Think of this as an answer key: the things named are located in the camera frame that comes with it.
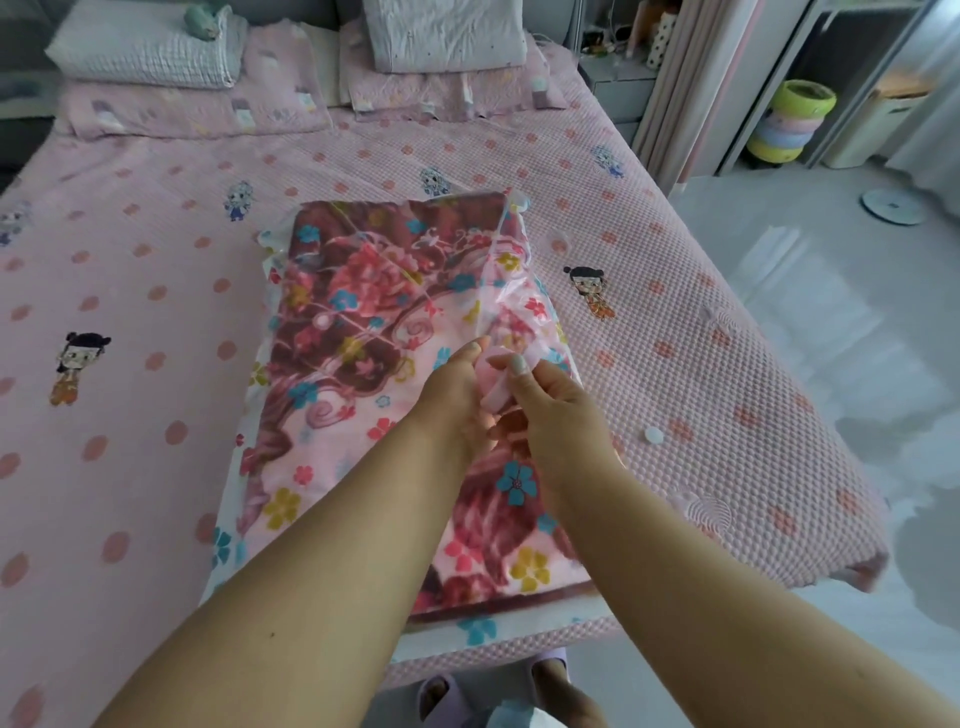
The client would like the white bedside cabinet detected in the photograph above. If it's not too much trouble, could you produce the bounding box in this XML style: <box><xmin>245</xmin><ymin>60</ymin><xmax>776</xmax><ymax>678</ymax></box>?
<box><xmin>577</xmin><ymin>48</ymin><xmax>658</xmax><ymax>148</ymax></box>
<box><xmin>0</xmin><ymin>71</ymin><xmax>65</xmax><ymax>170</ymax></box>

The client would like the round white floor disc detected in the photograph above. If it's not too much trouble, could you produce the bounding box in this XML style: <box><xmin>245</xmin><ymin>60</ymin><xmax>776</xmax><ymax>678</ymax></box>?
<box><xmin>860</xmin><ymin>187</ymin><xmax>928</xmax><ymax>226</ymax></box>

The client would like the grey open shelf unit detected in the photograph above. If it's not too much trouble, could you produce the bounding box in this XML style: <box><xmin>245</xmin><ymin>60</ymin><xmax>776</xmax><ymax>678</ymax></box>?
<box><xmin>716</xmin><ymin>0</ymin><xmax>960</xmax><ymax>174</ymax></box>

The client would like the white pink curtain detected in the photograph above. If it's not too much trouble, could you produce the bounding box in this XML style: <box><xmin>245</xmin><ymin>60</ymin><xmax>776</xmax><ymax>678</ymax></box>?
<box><xmin>629</xmin><ymin>0</ymin><xmax>789</xmax><ymax>200</ymax></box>

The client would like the lilac slipper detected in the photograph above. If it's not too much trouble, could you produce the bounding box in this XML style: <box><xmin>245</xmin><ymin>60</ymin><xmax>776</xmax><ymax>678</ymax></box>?
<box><xmin>416</xmin><ymin>673</ymin><xmax>470</xmax><ymax>728</ymax></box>
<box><xmin>524</xmin><ymin>648</ymin><xmax>570</xmax><ymax>691</ymax></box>

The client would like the grey dotted quilt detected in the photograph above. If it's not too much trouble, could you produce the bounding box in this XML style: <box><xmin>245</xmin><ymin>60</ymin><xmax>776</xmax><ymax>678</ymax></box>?
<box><xmin>361</xmin><ymin>0</ymin><xmax>529</xmax><ymax>74</ymax></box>

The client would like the grey sheer curtain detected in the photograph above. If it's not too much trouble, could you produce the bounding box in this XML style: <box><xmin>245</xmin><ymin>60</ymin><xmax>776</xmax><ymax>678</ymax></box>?
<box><xmin>884</xmin><ymin>44</ymin><xmax>960</xmax><ymax>200</ymax></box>

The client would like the lilac right slipper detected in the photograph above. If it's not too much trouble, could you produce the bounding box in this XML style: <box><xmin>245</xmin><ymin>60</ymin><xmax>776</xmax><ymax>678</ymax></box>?
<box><xmin>524</xmin><ymin>648</ymin><xmax>570</xmax><ymax>691</ymax></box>

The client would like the white black-dotted cylinder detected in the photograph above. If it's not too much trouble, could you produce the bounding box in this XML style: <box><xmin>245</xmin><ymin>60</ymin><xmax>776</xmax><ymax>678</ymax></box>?
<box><xmin>648</xmin><ymin>11</ymin><xmax>680</xmax><ymax>69</ymax></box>

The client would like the pink cartoon bed sheet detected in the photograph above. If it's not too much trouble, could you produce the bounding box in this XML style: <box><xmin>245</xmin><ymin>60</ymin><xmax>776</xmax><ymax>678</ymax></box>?
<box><xmin>0</xmin><ymin>18</ymin><xmax>890</xmax><ymax>699</ymax></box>

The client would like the flower-print plastic storage bag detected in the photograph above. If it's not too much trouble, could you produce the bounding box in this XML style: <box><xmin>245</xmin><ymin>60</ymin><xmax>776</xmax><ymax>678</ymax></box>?
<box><xmin>198</xmin><ymin>188</ymin><xmax>628</xmax><ymax>661</ymax></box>

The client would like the white checked folded pillow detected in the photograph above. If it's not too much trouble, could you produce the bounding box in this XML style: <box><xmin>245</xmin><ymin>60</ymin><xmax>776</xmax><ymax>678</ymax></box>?
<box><xmin>44</xmin><ymin>7</ymin><xmax>250</xmax><ymax>90</ymax></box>

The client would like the person's right leg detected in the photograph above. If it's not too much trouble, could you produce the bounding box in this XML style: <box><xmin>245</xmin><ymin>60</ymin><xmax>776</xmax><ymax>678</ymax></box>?
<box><xmin>532</xmin><ymin>659</ymin><xmax>605</xmax><ymax>728</ymax></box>

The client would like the red floral blanket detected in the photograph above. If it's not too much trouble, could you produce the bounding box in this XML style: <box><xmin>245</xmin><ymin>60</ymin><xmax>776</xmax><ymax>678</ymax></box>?
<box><xmin>239</xmin><ymin>193</ymin><xmax>594</xmax><ymax>624</ymax></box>

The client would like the lilac hand pump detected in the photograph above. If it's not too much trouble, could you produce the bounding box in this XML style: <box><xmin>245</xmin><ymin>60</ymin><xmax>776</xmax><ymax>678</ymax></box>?
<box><xmin>478</xmin><ymin>348</ymin><xmax>541</xmax><ymax>451</ymax></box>

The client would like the person's left hand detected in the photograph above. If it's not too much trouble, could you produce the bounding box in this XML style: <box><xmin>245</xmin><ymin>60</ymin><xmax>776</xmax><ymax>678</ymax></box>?
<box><xmin>408</xmin><ymin>337</ymin><xmax>496</xmax><ymax>470</ymax></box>

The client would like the person's left forearm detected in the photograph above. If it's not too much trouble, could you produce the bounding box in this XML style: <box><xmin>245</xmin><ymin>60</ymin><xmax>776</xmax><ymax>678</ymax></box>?
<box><xmin>93</xmin><ymin>434</ymin><xmax>466</xmax><ymax>728</ymax></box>

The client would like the person's right hand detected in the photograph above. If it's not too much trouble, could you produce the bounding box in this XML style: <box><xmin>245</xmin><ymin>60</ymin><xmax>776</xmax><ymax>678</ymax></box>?
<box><xmin>487</xmin><ymin>352</ymin><xmax>628</xmax><ymax>496</ymax></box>

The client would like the small teal plush toy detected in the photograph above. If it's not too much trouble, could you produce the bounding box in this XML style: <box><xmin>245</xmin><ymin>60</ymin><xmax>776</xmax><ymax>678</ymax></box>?
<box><xmin>183</xmin><ymin>3</ymin><xmax>230</xmax><ymax>40</ymax></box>

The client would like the white lidded bin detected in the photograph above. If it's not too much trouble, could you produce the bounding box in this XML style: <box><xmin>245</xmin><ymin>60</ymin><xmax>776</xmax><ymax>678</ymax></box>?
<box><xmin>821</xmin><ymin>89</ymin><xmax>931</xmax><ymax>170</ymax></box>

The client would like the pastel striped round stool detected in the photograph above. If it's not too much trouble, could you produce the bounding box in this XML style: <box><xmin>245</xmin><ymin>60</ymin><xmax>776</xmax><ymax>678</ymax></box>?
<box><xmin>746</xmin><ymin>78</ymin><xmax>838</xmax><ymax>164</ymax></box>

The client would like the lilac left slipper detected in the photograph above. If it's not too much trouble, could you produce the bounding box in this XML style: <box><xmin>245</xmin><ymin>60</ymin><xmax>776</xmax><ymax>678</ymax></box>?
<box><xmin>416</xmin><ymin>673</ymin><xmax>470</xmax><ymax>728</ymax></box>

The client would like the person's right forearm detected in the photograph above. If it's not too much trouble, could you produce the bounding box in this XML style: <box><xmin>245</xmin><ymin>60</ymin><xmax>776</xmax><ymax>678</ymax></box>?
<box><xmin>554</xmin><ymin>457</ymin><xmax>960</xmax><ymax>728</ymax></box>

